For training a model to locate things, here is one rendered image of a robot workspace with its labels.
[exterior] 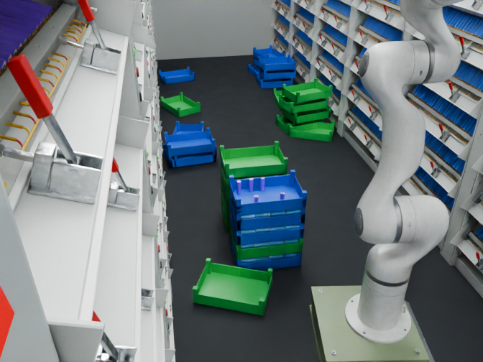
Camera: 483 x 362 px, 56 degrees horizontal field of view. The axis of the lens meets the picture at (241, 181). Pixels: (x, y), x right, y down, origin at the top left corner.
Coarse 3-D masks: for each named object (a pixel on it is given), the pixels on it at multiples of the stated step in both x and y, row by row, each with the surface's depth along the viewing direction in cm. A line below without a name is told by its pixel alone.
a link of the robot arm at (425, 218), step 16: (400, 208) 113; (416, 208) 113; (432, 208) 113; (416, 224) 112; (432, 224) 112; (400, 240) 114; (416, 240) 115; (432, 240) 115; (368, 256) 125; (384, 256) 122; (400, 256) 120; (416, 256) 118; (368, 272) 125; (384, 272) 121; (400, 272) 120
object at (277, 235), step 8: (232, 216) 213; (232, 224) 208; (304, 224) 200; (240, 232) 196; (264, 232) 199; (272, 232) 199; (280, 232) 200; (288, 232) 201; (296, 232) 201; (240, 240) 198; (248, 240) 199; (256, 240) 200; (264, 240) 201; (272, 240) 201; (280, 240) 202
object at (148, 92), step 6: (144, 90) 144; (150, 90) 145; (144, 96) 145; (150, 96) 145; (150, 102) 146; (150, 108) 143; (150, 114) 139; (150, 120) 135; (150, 126) 131; (150, 132) 128; (150, 138) 125; (150, 144) 121; (150, 150) 118; (150, 156) 116; (150, 168) 110; (150, 180) 105; (156, 192) 94
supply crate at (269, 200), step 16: (272, 176) 208; (288, 176) 209; (256, 192) 206; (272, 192) 206; (288, 192) 206; (304, 192) 191; (240, 208) 190; (256, 208) 191; (272, 208) 193; (288, 208) 194
